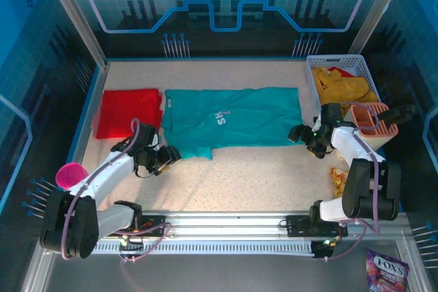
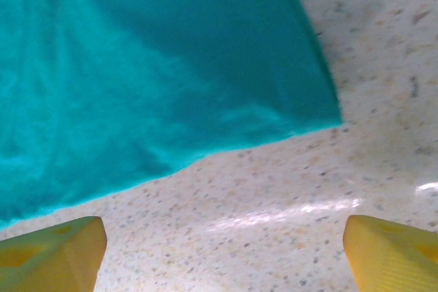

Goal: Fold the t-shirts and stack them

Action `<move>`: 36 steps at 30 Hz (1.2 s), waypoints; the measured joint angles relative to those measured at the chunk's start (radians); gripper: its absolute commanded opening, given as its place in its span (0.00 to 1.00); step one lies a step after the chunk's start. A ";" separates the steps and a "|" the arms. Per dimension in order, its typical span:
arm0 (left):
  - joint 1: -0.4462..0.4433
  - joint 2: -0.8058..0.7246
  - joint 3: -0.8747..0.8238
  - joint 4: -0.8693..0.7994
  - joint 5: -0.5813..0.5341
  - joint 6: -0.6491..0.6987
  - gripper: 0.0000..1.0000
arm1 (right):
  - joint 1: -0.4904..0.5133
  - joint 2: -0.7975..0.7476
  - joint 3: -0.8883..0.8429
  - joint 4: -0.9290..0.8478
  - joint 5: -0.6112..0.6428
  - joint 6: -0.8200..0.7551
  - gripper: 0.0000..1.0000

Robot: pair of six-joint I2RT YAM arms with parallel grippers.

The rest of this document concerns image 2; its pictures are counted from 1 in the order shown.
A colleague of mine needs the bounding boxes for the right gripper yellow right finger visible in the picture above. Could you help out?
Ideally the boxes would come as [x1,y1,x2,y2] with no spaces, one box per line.
[343,215,438,292]

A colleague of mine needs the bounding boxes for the teal t-shirt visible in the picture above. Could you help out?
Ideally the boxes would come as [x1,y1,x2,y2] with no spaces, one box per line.
[0,0,343,231]

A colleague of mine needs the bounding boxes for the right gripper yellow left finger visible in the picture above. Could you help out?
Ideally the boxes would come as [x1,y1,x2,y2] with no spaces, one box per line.
[0,215,107,292]

